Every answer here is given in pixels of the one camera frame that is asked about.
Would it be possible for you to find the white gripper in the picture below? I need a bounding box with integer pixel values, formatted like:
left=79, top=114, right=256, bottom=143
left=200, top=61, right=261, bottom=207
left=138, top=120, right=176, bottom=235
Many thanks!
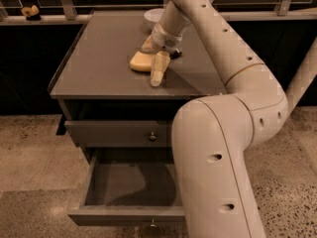
left=141, top=23, right=182, bottom=87

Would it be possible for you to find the yellow sponge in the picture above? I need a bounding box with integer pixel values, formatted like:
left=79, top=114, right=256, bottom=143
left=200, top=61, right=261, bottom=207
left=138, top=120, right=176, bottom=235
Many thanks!
left=130, top=52, right=154, bottom=72

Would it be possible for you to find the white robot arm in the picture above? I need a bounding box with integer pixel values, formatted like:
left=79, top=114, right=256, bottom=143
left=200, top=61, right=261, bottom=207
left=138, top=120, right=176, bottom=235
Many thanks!
left=145, top=0, right=316, bottom=238

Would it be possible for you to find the grey wooden drawer cabinet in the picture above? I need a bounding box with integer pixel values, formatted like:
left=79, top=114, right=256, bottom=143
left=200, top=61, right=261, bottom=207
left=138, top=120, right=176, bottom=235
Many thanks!
left=48, top=9, right=229, bottom=171

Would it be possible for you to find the upper drawer round knob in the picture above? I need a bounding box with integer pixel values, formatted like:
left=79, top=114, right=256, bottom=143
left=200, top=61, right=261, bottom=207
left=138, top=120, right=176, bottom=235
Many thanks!
left=149, top=132, right=158, bottom=142

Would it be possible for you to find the upper grey drawer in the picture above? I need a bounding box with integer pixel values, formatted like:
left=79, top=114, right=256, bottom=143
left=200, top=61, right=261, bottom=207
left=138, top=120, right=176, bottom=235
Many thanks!
left=65, top=120, right=170, bottom=148

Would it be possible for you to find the open lower grey drawer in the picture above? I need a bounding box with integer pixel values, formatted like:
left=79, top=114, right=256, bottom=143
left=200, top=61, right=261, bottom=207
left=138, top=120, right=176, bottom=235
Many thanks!
left=67, top=148, right=185, bottom=226

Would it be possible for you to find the black snack bar wrapper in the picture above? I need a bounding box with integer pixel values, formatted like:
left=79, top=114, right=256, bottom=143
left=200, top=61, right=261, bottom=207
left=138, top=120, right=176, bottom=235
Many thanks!
left=169, top=50, right=182, bottom=60

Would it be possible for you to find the white ceramic bowl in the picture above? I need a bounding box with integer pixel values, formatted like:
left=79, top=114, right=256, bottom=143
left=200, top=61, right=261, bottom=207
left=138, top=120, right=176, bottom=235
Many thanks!
left=144, top=8, right=164, bottom=30

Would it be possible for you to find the small yellow black object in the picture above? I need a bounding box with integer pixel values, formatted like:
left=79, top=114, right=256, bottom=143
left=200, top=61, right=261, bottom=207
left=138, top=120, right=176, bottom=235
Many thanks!
left=21, top=5, right=41, bottom=21

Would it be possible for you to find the metal railing frame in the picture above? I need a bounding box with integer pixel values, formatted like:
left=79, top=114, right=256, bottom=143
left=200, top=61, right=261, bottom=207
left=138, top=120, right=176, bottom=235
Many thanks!
left=0, top=0, right=317, bottom=27

